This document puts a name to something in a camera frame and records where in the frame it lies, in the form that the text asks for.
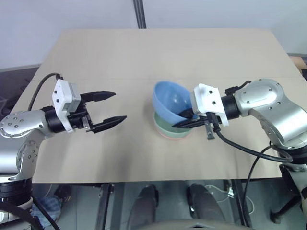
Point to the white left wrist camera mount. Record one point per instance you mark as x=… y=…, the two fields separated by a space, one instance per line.
x=62 y=98

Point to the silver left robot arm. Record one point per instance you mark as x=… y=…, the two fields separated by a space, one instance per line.
x=22 y=124

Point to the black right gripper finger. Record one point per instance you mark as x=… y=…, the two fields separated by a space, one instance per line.
x=189 y=124
x=188 y=113

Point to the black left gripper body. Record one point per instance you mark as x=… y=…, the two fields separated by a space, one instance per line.
x=78 y=121

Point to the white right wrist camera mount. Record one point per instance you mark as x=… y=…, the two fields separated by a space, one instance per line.
x=207 y=100

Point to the pink bowl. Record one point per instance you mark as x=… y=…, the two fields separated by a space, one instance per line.
x=173 y=137

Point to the green bowl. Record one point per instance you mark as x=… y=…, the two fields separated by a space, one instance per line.
x=163 y=125

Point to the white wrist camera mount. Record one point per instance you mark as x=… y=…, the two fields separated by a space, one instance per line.
x=62 y=98
x=207 y=100

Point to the blue bowl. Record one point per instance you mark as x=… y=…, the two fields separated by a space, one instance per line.
x=168 y=100

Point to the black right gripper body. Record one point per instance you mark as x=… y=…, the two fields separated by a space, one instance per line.
x=213 y=119

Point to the black table leg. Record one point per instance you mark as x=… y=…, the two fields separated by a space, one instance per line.
x=103 y=206
x=239 y=203

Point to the dark rounded robot leg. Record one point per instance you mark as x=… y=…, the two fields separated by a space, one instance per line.
x=206 y=206
x=144 y=206

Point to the black stand foot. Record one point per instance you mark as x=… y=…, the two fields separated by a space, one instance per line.
x=284 y=209

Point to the dark vertical metal post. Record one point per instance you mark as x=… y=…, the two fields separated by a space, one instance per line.
x=139 y=13

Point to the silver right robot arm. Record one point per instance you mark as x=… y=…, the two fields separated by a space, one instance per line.
x=271 y=105

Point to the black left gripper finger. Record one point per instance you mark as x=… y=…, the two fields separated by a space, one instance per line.
x=99 y=95
x=109 y=123

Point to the brown cardboard box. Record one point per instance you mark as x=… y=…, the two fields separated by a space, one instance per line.
x=299 y=62

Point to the blue cloth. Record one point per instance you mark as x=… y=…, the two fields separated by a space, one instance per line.
x=48 y=207

